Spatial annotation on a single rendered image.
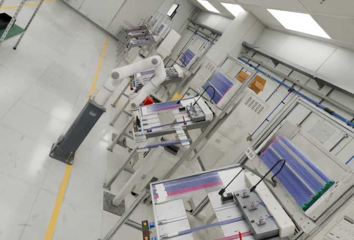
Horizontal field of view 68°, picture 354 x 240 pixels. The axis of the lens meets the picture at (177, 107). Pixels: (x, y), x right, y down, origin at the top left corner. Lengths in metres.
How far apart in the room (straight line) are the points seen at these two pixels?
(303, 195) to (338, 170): 0.31
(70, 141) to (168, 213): 1.42
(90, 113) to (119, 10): 8.73
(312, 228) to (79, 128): 2.12
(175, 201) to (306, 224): 0.81
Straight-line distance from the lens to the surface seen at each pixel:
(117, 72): 2.53
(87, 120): 2.74
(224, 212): 1.83
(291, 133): 2.10
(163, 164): 2.93
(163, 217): 1.84
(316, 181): 1.68
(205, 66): 4.11
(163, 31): 7.17
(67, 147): 2.92
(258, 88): 3.23
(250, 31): 6.18
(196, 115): 2.80
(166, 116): 4.27
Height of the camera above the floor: 1.71
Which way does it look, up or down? 12 degrees down
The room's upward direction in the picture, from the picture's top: 38 degrees clockwise
